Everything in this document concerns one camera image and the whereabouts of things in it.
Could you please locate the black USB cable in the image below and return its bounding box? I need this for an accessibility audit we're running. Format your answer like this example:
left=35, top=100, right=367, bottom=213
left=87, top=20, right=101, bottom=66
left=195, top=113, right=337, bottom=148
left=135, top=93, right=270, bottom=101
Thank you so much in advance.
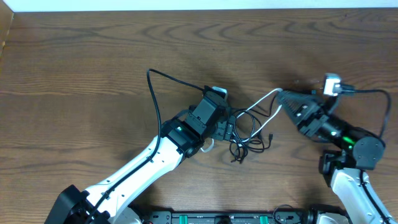
left=228, top=93, right=318, bottom=164

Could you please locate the white USB cable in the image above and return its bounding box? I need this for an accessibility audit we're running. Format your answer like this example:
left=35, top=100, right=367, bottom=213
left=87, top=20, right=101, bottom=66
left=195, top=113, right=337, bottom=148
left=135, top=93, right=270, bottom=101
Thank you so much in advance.
left=200, top=88, right=284, bottom=153

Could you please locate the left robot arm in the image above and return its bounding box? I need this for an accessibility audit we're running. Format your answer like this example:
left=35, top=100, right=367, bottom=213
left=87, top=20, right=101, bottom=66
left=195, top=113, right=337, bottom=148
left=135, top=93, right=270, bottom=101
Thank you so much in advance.
left=45, top=86, right=230, bottom=223

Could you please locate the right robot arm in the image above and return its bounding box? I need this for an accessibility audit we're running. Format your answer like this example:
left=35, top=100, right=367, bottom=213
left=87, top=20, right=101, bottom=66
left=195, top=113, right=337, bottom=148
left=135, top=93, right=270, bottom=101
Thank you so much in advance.
left=277, top=90, right=396, bottom=223

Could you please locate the right camera black cable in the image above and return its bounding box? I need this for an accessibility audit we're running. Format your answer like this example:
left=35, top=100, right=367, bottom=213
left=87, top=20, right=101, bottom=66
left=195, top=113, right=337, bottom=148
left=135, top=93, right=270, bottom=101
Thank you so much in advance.
left=338, top=86, right=392, bottom=224

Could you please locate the camera black cable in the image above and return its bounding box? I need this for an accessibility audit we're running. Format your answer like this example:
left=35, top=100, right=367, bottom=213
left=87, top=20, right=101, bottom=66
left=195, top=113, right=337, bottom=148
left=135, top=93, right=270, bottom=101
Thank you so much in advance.
left=83, top=68, right=208, bottom=224
left=338, top=86, right=392, bottom=224

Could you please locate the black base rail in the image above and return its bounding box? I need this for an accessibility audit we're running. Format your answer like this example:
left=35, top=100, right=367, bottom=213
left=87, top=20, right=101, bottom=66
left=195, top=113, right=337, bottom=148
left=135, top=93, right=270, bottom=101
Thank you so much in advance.
left=127, top=203, right=349, bottom=224

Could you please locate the left camera black cable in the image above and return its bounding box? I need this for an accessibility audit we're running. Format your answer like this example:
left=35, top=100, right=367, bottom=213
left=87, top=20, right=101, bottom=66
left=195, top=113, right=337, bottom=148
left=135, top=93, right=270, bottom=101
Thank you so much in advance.
left=83, top=68, right=208, bottom=224

